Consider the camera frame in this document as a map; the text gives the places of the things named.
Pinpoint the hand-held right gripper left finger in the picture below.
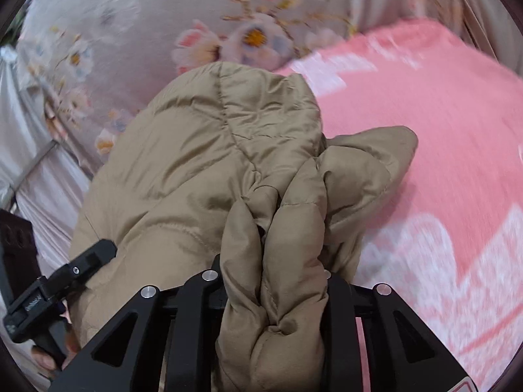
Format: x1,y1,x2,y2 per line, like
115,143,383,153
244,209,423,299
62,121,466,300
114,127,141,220
48,254,226,392

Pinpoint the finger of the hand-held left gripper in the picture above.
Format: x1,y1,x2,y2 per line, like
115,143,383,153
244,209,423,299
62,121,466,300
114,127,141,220
67,239,119,290

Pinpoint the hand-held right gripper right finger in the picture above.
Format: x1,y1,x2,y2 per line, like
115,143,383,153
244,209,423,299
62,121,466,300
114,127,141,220
322,270,477,392

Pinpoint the tan quilted jacket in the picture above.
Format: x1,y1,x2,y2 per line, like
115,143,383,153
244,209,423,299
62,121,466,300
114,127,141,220
67,61,419,392

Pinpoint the person's left hand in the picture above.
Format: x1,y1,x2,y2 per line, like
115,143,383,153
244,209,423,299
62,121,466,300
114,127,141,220
32,308,80,378

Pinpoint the silver satin sheet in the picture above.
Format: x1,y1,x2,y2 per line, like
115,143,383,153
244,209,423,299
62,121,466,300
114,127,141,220
0,45,95,380

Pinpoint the pink patterned blanket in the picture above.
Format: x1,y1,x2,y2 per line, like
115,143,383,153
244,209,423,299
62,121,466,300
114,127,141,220
273,18,523,392

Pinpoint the grey floral blanket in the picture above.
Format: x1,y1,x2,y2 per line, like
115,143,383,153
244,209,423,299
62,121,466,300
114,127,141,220
16,0,464,174

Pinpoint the beige curtain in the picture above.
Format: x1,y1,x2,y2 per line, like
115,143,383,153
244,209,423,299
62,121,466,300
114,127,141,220
447,0,513,64

